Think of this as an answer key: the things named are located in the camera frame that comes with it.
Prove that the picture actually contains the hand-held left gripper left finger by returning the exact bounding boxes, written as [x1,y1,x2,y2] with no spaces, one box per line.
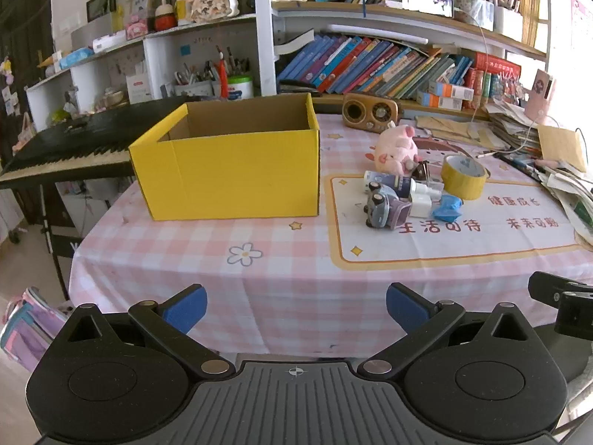
[59,284,235,378]

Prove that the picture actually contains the black keyboard stand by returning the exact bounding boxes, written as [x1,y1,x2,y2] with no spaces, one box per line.
[38,182,77,304]

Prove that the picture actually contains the pink wall poster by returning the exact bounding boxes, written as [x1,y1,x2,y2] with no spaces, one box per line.
[570,0,593,48]

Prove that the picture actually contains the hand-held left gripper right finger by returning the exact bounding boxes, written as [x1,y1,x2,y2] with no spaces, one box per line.
[357,282,534,378]

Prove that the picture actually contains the blue plastic glove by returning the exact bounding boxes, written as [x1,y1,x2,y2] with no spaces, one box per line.
[434,194,464,224]

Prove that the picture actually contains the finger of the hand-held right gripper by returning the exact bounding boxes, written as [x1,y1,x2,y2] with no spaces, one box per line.
[528,271,593,348]

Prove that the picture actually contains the white pencil case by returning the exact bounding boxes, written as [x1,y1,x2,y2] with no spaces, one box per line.
[400,0,454,17]

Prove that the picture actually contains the flat brown cardboard sheets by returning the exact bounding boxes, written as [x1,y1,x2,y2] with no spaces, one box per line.
[414,115,497,148]

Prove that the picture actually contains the red round figurine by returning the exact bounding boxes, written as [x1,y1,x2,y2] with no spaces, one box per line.
[154,0,178,33]

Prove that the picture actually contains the orange white carton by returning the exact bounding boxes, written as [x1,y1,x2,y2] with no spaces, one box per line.
[415,91,464,112]
[428,80,476,101]

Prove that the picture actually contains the dark wooden door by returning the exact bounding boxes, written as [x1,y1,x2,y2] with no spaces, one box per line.
[0,0,54,149]

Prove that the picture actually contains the white bookshelf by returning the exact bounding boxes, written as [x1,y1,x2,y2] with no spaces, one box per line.
[25,0,557,131]

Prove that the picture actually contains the white pen holder with pens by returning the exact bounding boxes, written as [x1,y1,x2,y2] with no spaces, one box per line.
[173,58,224,98]

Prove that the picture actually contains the yellow cardboard box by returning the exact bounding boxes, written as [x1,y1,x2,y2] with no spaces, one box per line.
[128,93,321,222]

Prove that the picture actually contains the grey blue toy car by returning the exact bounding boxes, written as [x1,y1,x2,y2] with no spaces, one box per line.
[362,184,413,231]

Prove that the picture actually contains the white wipes pack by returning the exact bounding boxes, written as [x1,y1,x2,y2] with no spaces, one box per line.
[92,32,129,55]

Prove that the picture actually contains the white staple box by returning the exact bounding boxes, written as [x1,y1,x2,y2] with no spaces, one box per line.
[410,192,433,218]

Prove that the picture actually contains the pink checked cloth-covered desktop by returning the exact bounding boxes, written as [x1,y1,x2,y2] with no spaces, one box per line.
[69,110,593,359]

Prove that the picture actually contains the pile of papers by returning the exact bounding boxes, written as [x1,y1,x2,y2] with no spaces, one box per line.
[484,101,593,252]

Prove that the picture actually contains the white tub green lid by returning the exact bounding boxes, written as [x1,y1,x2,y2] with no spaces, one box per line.
[225,75,255,101]

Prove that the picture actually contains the pink purple schoolbag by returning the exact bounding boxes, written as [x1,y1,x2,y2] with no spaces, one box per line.
[0,286,76,374]

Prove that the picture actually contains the black binder clip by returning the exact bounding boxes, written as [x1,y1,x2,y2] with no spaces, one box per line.
[410,160,434,182]

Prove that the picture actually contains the dark picture frame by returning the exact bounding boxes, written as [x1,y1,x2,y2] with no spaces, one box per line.
[86,0,117,23]

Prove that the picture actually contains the clear pen organiser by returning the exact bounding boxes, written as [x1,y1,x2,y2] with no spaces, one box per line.
[451,0,525,34]

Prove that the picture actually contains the white tube dark cap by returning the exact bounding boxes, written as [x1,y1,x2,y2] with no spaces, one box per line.
[362,170,414,196]

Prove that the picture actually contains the black pen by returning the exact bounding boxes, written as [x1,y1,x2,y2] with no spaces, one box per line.
[494,151,548,182]

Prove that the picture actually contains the pink toy box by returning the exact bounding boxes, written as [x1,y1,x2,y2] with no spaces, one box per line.
[125,13,149,40]

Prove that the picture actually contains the yellow tape roll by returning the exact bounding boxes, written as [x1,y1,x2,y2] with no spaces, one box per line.
[440,153,489,201]

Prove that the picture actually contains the pink device with cable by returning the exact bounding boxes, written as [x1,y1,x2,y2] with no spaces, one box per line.
[523,68,557,124]

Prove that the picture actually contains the white carton red label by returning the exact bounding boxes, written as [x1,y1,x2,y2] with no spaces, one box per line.
[125,73,152,103]

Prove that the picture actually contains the brown retro radio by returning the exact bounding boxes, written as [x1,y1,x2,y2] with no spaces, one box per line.
[342,93,403,135]

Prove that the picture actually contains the white paperback book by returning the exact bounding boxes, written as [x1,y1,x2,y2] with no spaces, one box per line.
[276,29,316,57]

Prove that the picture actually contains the blue tissue pack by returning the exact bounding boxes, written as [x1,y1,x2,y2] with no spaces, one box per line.
[59,47,96,70]

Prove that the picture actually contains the pink pig plush toy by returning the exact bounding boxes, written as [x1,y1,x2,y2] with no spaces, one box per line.
[373,121,420,178]

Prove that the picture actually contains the black electric keyboard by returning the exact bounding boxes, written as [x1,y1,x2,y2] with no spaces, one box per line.
[0,96,205,191]

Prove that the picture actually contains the brown cardboard piece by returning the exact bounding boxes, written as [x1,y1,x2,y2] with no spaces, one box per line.
[536,125,589,173]

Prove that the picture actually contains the pink hanging bag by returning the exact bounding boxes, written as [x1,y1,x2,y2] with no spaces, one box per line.
[11,111,38,154]

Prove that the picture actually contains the black flat case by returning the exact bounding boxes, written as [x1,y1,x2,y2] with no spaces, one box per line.
[277,79,323,98]

